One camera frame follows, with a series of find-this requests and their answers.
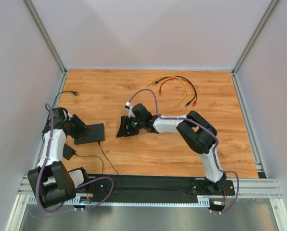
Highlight aluminium frame post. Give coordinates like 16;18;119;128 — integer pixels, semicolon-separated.
23;0;67;73
232;0;280;75

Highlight red ethernet cable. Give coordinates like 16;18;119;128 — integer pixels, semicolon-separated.
158;79;198;107

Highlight left aluminium frame post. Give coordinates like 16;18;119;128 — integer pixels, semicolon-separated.
23;0;67;73

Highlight black network switch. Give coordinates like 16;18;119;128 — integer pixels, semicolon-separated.
74;123;105;145

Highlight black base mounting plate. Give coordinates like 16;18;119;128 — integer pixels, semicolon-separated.
77;174;237;203

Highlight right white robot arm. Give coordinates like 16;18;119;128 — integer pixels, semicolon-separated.
117;102;226;191

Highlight grey slotted cable duct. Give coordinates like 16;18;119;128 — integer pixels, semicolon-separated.
27;195;211;206

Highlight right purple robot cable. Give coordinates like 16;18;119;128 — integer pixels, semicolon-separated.
125;89;239;215

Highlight front aluminium frame rail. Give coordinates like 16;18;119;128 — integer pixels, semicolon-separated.
17;175;282;199

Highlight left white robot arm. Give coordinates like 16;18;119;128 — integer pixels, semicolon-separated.
28;107;88;209

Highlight black ethernet cable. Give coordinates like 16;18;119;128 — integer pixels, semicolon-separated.
152;75;198;107

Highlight yellow ethernet cable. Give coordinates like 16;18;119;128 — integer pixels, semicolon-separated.
146;75;188;108

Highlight right aluminium frame post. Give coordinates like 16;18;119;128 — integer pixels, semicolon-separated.
232;0;280;75

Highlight black power adapter cable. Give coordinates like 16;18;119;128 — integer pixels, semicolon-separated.
63;141;120;176

